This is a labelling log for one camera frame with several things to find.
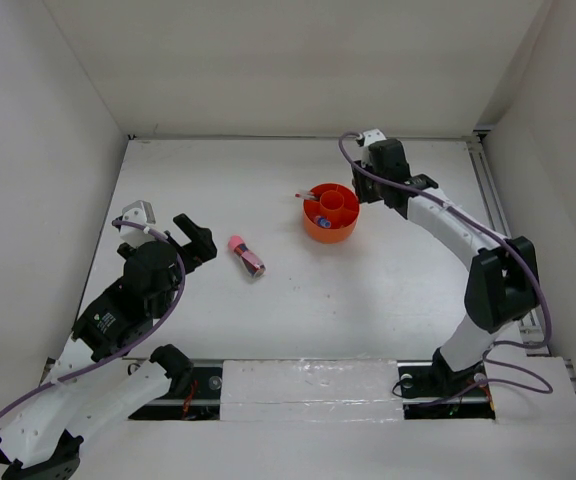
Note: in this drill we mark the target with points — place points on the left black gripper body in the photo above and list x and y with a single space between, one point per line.
198 250

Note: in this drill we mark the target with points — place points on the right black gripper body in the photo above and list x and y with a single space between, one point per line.
368 188

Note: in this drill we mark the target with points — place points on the pink-capped clear tube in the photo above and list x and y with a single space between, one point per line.
254 266

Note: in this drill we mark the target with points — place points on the orange round desk organizer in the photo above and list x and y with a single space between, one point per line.
332 216

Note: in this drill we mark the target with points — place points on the red and white pen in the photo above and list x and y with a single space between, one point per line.
307 195

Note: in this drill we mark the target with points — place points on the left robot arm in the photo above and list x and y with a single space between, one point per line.
58 417

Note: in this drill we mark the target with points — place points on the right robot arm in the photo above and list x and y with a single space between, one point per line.
502 272

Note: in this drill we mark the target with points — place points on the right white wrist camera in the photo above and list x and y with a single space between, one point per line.
369 137

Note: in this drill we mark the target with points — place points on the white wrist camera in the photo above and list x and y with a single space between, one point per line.
369 137
134 218

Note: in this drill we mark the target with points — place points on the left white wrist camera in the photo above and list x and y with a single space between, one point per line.
134 218

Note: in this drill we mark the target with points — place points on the black front mounting rail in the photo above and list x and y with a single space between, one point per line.
201 401

